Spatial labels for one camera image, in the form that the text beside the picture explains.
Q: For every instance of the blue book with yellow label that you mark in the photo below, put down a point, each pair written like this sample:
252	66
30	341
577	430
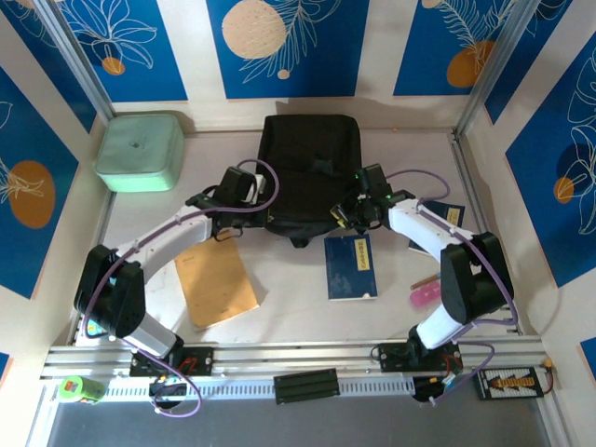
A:
347	274
442	212

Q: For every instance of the tan kraft notebook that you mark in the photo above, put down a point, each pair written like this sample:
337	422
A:
219	284

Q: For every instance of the black fabric backpack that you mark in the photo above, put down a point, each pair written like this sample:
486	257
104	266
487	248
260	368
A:
307	139

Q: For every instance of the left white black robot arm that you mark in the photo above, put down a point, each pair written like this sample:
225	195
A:
181	230

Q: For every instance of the wooden pencil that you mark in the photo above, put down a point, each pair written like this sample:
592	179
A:
421	282

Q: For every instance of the pink plastic stationery case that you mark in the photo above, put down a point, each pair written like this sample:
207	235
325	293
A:
426	293

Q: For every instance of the mint green zip case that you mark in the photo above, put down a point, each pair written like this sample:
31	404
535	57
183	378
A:
137	149

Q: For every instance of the black ribbed block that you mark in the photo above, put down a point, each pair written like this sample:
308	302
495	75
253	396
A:
305	385

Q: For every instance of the grey metal sheet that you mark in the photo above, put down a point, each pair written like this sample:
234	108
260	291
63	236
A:
326	428

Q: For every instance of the black power distribution board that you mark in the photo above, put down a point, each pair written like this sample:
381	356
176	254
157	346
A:
507	383

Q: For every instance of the green cylinder with label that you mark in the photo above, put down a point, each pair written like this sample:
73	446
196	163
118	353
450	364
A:
86	390

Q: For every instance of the aluminium side rail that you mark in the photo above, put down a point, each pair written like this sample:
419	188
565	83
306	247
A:
461	153

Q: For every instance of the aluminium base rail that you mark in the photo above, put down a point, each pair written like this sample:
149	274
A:
288	356

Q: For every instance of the blue floral wall panel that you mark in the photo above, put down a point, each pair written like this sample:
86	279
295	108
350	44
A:
153	70
46	79
549	209
419	56
326	56
521	79
28	139

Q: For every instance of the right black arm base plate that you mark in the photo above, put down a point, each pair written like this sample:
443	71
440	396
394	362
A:
391	358

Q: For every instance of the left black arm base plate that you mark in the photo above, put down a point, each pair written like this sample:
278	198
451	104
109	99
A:
200	361

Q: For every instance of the aluminium corner post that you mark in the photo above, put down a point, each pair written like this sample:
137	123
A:
74	60
498	60

